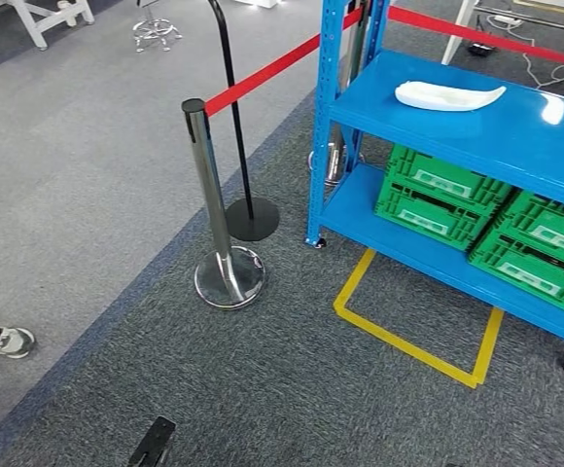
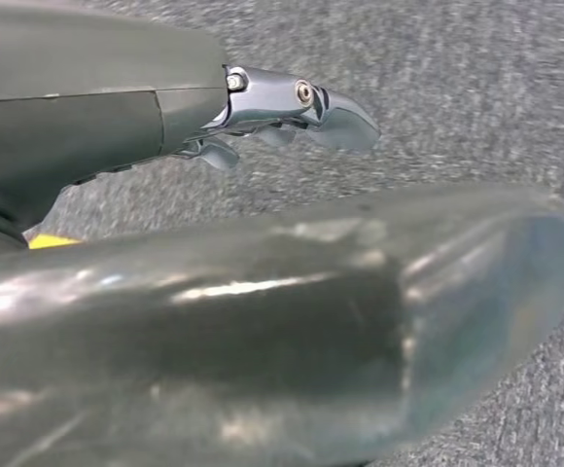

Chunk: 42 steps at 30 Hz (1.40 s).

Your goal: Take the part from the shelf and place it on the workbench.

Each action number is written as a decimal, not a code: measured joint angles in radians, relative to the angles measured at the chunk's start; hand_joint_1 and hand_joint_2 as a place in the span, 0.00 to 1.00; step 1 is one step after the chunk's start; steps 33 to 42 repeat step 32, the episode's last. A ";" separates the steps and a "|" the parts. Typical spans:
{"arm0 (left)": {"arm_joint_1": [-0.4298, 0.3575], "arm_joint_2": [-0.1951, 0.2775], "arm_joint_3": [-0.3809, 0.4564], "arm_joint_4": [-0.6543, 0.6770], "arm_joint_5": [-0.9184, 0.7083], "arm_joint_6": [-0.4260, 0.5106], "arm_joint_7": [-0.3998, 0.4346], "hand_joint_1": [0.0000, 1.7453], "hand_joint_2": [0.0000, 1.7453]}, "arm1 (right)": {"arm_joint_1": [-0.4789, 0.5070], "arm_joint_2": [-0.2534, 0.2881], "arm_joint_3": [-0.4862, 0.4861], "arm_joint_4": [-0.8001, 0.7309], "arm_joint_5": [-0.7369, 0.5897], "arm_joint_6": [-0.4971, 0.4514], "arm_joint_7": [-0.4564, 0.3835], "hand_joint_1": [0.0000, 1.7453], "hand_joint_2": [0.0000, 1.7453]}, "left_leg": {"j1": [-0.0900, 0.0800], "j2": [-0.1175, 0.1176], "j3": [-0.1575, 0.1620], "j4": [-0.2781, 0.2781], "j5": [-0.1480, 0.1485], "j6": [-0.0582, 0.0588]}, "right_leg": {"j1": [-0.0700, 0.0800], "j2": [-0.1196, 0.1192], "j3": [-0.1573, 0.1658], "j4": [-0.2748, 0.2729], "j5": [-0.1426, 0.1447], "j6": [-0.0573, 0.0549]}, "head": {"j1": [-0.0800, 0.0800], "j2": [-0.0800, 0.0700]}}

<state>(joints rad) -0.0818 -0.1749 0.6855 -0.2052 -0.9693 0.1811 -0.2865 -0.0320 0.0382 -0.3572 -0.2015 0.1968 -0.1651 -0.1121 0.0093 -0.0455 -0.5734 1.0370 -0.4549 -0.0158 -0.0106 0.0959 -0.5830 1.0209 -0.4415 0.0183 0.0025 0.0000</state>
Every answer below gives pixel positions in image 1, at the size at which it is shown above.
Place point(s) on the blue metal shelf rack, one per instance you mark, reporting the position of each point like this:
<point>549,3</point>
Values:
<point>457,129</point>

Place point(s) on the white curved plastic part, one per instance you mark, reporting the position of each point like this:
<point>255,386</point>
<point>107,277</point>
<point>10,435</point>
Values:
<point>447,96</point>

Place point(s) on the black stanchion with round base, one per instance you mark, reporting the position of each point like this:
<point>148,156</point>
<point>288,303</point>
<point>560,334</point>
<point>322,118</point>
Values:
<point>253,219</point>

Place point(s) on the chrome stanchion with round base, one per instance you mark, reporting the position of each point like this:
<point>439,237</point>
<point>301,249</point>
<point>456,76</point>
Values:
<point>333,161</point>
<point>211,193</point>

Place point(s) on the red barrier belt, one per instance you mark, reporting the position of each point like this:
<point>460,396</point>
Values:
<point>272,68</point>
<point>481,37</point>

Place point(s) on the green plastic crate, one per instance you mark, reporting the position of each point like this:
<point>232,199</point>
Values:
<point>540,251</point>
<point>437,193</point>

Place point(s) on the white block with light strip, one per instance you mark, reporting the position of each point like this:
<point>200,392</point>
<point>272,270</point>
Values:
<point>257,2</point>

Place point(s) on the chrome stool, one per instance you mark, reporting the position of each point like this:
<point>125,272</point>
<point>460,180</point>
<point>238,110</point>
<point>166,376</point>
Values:
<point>155,29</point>

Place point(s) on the white desk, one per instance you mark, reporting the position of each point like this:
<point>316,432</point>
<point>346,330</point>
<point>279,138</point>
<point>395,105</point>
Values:
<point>457,32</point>

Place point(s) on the black router on floor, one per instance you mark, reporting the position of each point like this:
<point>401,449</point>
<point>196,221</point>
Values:
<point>481,48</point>

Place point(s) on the white power strip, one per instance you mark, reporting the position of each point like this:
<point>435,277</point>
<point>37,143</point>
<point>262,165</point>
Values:
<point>508,20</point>

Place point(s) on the standing person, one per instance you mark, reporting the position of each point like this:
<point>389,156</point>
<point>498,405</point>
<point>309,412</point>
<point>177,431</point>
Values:
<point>12,341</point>

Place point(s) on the white frame leg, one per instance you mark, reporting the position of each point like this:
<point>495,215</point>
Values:
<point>34,26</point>

